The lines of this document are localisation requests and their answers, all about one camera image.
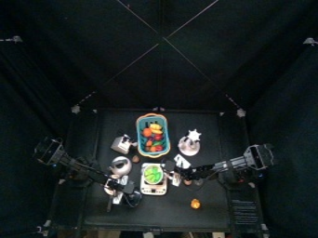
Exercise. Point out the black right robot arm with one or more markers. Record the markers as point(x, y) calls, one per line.
point(240, 161)

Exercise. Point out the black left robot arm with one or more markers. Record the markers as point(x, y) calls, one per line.
point(70, 161)

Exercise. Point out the silver toy pot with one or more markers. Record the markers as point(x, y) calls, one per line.
point(189, 146)

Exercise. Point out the small brown round toy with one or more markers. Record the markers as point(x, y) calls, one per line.
point(188, 182)

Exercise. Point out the green toy lettuce bowl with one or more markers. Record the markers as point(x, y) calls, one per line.
point(153, 174)

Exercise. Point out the white toy scale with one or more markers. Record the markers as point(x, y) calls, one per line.
point(153, 187)

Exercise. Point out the red toy pepper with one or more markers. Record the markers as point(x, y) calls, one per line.
point(158, 148)

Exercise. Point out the green toy vegetable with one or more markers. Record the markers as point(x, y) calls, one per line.
point(157, 143)

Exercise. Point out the brown toy egg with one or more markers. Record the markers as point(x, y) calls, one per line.
point(136, 159)

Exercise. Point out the orange toy carrot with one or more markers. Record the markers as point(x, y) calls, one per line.
point(149, 143)

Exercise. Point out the small orange toy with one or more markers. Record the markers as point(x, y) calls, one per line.
point(196, 203)

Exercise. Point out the teal basket with orange rim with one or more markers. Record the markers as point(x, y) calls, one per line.
point(141, 145)

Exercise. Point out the red toy fruit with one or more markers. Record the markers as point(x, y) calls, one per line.
point(158, 137)

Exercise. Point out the white star-shaped toy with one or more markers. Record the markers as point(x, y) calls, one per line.
point(195, 135)

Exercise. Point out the orange toy fruit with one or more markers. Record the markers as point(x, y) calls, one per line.
point(148, 132)

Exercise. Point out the yellow toy banana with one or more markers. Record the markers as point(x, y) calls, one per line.
point(157, 127)

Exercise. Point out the white toy toaster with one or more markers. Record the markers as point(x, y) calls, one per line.
point(122, 144)

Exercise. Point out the grey frame corner bracket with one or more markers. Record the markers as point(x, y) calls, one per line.
point(76, 108)
point(309, 41)
point(241, 112)
point(15, 39)

